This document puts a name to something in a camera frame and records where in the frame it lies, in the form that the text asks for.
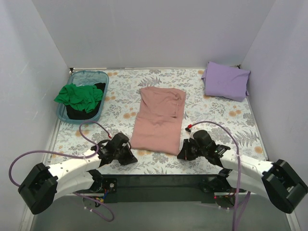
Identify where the pink t shirt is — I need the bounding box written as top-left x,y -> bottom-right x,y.
130,87 -> 186,156

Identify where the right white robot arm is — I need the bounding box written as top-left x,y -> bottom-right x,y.
177,130 -> 308,214

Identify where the floral table mat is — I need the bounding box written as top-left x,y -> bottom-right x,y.
46,69 -> 268,164

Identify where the folded purple t shirt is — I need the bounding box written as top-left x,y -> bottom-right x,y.
201,62 -> 250,102

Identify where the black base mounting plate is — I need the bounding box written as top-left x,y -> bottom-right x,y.
74,174 -> 241,204

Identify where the teal plastic basket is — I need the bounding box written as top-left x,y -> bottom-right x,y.
56,70 -> 109,125

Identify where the black t shirt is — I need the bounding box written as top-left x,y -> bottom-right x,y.
66,84 -> 104,119

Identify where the green t shirt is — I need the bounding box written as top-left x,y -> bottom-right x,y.
54,84 -> 103,113

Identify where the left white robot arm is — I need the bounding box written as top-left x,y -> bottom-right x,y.
18,133 -> 138,215

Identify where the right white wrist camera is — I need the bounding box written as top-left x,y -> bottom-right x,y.
185,124 -> 196,140

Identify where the aluminium frame rail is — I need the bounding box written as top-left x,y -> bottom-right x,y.
18,170 -> 307,224

